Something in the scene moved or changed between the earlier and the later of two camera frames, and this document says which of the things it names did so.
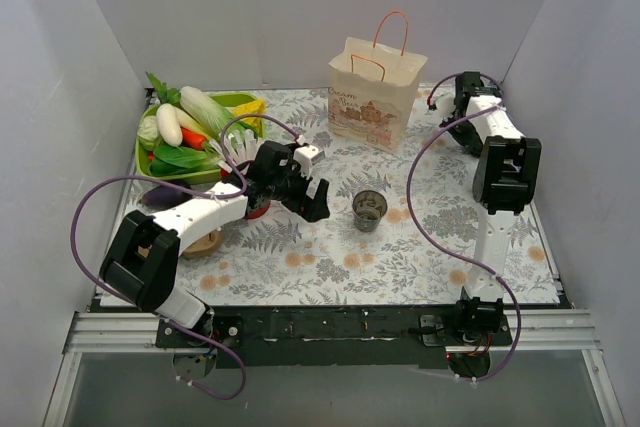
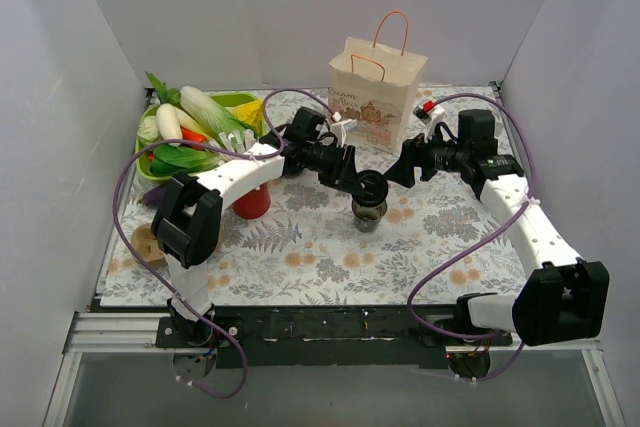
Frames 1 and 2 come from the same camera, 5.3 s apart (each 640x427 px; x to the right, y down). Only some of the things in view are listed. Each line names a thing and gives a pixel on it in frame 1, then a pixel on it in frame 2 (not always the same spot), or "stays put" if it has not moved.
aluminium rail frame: (530, 333) stays put
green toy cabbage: (147, 133) stays put
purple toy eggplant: (162, 197) stays put
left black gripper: (307, 195) -> (345, 169)
